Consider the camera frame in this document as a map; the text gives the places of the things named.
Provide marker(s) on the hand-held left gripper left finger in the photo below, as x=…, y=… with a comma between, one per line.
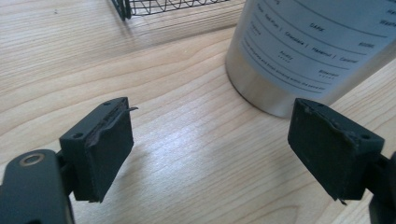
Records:
x=106, y=149

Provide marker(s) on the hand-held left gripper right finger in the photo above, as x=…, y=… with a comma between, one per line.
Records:
x=330, y=149

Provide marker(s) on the silver metal canister with label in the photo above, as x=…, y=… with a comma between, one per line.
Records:
x=295, y=46

